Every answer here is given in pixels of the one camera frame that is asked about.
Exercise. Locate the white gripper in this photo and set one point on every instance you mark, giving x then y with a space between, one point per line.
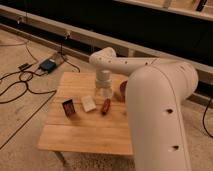
103 79

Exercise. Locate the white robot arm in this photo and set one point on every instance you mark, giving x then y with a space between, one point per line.
153 95

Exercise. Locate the dark red bowl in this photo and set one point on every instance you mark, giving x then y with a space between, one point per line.
123 89

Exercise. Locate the small red brown bottle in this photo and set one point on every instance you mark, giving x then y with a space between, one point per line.
106 106

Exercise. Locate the small dark card box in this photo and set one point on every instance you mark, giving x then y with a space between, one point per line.
68 107

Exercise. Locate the wooden table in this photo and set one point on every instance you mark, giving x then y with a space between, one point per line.
87 132

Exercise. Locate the blue power adapter box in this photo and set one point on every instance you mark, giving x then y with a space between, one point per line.
47 65

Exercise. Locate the small black connector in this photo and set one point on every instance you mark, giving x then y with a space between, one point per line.
23 66

